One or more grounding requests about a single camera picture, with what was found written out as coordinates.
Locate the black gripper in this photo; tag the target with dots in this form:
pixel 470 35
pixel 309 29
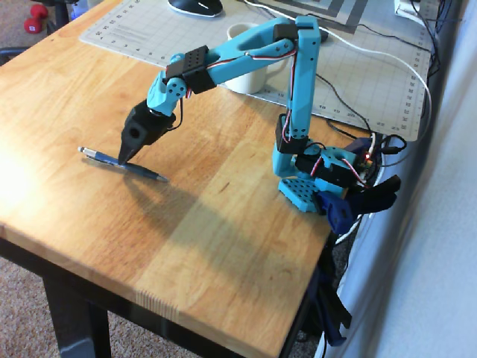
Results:
pixel 137 133

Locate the blue black pen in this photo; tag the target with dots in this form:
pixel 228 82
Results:
pixel 100 156

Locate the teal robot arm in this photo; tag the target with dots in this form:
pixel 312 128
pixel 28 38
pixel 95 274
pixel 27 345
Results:
pixel 305 74

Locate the cream ceramic mug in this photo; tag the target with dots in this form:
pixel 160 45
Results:
pixel 249 82

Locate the ruler strip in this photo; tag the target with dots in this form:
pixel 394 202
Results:
pixel 149 37

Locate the black chair base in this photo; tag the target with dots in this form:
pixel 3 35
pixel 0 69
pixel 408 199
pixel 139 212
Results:
pixel 11 55

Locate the black white computer mouse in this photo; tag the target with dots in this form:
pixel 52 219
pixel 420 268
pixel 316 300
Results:
pixel 194 7

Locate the red dumbbell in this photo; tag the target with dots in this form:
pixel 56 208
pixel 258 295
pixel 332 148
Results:
pixel 33 22

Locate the blue black table clamp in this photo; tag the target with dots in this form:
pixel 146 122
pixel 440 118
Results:
pixel 339 212

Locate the motor controller board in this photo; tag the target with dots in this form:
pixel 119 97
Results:
pixel 367 160

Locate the grey white patterned board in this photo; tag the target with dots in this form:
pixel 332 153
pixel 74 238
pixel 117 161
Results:
pixel 335 11

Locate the blue black spare clamp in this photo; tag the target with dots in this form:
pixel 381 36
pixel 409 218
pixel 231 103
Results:
pixel 331 317

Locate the white box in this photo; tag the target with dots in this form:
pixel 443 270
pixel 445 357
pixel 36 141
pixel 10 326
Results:
pixel 406 9

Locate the black chair post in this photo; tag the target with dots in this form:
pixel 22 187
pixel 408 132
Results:
pixel 61 11

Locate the black table frame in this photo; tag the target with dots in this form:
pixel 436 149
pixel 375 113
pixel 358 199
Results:
pixel 67 317

